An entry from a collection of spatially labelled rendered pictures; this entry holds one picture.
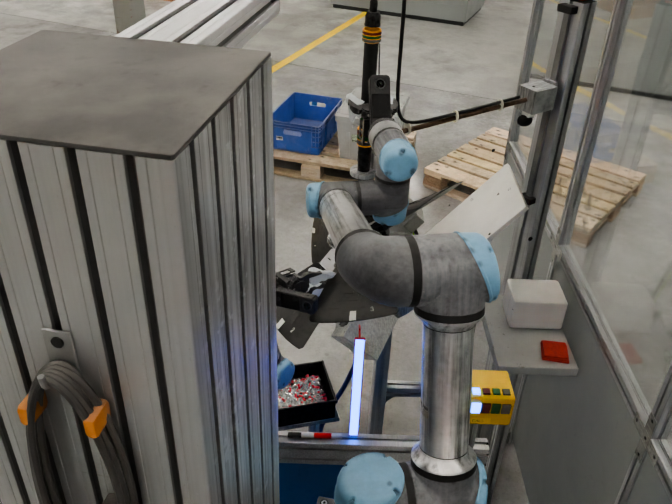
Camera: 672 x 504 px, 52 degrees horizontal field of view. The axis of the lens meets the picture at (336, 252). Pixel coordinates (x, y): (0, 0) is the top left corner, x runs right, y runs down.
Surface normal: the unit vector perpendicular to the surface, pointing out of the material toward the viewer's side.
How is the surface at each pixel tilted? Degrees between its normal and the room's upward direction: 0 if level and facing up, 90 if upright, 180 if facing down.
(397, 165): 90
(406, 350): 0
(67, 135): 0
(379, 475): 8
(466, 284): 73
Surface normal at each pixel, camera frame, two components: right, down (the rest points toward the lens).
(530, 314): -0.01, 0.55
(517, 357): 0.04, -0.84
